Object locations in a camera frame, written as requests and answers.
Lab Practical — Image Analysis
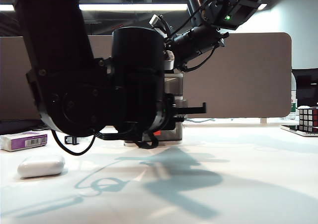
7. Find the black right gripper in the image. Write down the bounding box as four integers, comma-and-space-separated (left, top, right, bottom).
163, 34, 186, 72

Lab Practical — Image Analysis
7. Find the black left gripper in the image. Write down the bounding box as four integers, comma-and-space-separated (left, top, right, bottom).
156, 93, 207, 132

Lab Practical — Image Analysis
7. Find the smoky drawer with red handle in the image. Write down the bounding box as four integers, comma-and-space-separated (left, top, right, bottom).
164, 77, 184, 96
153, 125, 183, 142
174, 95, 188, 126

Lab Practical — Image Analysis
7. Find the white three-layer drawer cabinet frame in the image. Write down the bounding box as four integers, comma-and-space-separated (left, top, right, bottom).
123, 71, 185, 148

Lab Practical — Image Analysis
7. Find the white earphone case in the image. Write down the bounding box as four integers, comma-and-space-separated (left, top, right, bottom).
17, 154, 66, 179

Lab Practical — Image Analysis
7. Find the brown desk partition panel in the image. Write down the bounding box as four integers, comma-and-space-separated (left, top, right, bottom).
0, 32, 293, 122

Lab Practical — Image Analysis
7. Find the long ceiling light strip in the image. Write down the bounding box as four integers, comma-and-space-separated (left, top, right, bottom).
0, 3, 268, 12

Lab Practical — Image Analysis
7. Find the white flat tray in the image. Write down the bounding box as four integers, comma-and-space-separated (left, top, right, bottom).
280, 124, 318, 138

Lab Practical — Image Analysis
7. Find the clear bottle with green label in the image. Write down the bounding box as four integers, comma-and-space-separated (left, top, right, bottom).
289, 74, 298, 118

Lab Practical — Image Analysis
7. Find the black rubik's cube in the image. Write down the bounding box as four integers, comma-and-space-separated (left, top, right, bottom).
298, 105, 318, 135

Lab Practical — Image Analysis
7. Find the small black and clear clip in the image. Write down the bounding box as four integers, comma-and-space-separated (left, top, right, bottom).
64, 135, 80, 146

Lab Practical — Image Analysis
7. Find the purple and white carton box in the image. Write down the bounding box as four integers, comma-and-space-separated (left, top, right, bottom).
0, 131, 48, 152

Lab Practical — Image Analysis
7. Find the dark flat bag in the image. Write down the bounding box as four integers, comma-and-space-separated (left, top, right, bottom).
0, 119, 48, 136

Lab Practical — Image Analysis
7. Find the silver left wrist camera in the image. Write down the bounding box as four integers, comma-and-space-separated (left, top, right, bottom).
162, 49, 175, 71

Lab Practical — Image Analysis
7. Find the grey cable behind partition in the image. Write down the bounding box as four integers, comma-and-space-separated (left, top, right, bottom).
185, 117, 217, 123

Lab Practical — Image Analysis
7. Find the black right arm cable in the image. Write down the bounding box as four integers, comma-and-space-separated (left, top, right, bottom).
182, 42, 220, 72

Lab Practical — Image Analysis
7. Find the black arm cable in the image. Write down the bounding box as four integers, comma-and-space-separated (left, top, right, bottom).
51, 127, 159, 156
182, 42, 220, 72

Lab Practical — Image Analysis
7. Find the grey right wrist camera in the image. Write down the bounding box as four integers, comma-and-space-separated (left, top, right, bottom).
149, 13, 172, 40

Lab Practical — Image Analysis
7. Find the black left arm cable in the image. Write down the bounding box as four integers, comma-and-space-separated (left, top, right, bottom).
51, 127, 159, 156

